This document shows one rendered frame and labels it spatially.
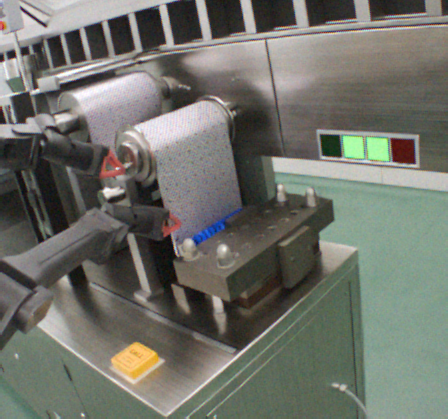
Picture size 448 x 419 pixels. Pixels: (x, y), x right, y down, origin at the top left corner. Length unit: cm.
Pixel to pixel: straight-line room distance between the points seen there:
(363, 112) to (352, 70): 9
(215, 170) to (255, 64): 28
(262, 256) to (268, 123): 36
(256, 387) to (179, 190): 46
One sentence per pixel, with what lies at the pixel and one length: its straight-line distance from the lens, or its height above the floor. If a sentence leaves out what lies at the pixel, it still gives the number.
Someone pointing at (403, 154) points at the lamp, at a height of 118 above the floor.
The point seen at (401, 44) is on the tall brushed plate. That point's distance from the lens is 100.
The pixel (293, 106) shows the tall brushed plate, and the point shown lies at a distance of 117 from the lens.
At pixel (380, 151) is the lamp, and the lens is 107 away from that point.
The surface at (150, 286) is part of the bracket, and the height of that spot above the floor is 93.
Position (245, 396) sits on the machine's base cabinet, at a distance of 104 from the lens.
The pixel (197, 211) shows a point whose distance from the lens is 115.
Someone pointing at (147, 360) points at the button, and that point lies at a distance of 98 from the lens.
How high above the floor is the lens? 151
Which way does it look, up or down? 20 degrees down
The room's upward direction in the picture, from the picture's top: 11 degrees counter-clockwise
